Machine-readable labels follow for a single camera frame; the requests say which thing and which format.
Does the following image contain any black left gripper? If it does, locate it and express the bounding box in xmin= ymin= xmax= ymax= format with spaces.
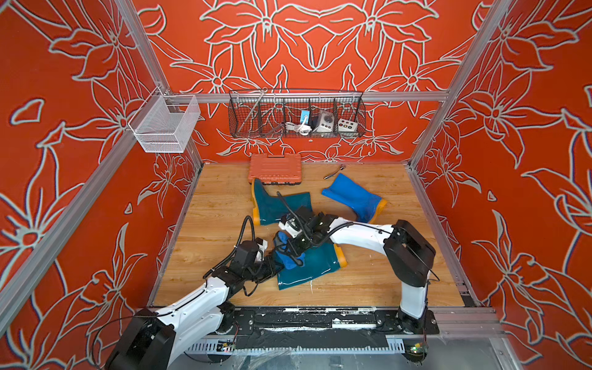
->
xmin=242 ymin=256 xmax=284 ymax=283

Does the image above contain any teal rubber boot orange sole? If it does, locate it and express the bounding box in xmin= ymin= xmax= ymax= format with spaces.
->
xmin=275 ymin=243 xmax=348 ymax=291

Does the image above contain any blue microfiber cloth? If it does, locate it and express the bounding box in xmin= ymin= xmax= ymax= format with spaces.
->
xmin=274 ymin=231 xmax=305 ymax=270

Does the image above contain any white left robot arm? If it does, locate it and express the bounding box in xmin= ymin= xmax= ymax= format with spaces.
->
xmin=103 ymin=256 xmax=284 ymax=369

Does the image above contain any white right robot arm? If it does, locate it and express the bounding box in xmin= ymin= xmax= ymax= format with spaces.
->
xmin=278 ymin=208 xmax=436 ymax=327

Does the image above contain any blue rubber boot orange sole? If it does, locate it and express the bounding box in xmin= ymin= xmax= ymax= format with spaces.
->
xmin=322 ymin=174 xmax=388 ymax=224

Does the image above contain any red plastic tool case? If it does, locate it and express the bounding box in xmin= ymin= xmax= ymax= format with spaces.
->
xmin=248 ymin=154 xmax=302 ymax=185

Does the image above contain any white socket box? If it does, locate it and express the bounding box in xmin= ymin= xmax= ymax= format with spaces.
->
xmin=337 ymin=119 xmax=359 ymax=137

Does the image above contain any white power adapter box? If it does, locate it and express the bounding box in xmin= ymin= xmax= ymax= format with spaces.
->
xmin=314 ymin=110 xmax=335 ymax=134

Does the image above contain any blue white small box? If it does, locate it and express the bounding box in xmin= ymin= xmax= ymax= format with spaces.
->
xmin=300 ymin=109 xmax=311 ymax=125

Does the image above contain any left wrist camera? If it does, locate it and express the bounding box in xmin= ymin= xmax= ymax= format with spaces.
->
xmin=231 ymin=237 xmax=268 ymax=271

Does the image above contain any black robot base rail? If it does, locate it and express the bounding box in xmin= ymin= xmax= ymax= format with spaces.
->
xmin=193 ymin=306 xmax=440 ymax=352

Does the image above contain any black wire wall basket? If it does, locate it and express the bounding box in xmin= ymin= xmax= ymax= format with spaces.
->
xmin=229 ymin=88 xmax=367 ymax=139

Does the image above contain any clear plastic wall bin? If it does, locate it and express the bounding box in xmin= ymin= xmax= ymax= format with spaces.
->
xmin=130 ymin=96 xmax=201 ymax=154

